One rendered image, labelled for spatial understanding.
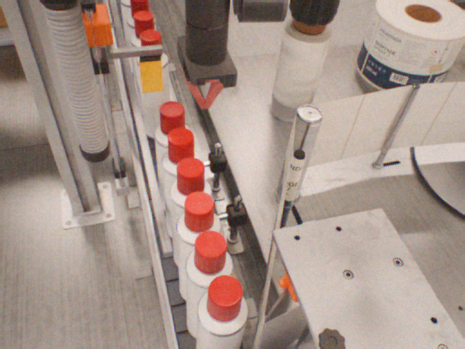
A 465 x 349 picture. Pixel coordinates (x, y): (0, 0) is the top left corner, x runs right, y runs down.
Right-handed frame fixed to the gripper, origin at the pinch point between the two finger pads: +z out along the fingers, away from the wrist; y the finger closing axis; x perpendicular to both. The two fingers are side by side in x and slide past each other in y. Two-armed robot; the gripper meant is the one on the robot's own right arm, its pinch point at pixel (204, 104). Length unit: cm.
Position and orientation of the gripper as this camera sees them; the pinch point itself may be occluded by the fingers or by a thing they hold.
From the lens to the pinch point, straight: 68.2
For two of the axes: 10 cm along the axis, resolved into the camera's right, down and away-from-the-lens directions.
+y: -2.7, -7.5, 6.1
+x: -9.6, 1.6, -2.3
